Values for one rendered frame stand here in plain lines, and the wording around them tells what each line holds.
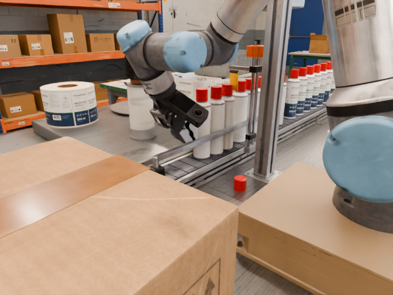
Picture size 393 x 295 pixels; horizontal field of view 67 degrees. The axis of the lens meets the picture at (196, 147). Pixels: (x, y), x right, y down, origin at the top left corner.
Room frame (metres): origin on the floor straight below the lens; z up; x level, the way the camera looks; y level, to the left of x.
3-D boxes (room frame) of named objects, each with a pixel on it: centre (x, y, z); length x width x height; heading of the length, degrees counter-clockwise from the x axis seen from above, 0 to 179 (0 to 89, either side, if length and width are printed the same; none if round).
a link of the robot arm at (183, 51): (0.63, 0.03, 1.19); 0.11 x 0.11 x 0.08; 50
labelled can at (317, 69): (1.39, -0.55, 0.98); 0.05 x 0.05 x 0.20
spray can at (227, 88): (0.88, -0.09, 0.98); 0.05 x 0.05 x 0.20
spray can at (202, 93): (0.81, -0.02, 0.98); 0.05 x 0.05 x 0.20
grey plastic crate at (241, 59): (3.16, -0.31, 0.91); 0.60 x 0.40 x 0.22; 143
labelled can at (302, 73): (1.28, -0.45, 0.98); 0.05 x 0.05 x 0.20
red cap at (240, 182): (0.71, -0.12, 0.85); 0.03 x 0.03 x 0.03
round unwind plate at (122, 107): (1.40, 0.26, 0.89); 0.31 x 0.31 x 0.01
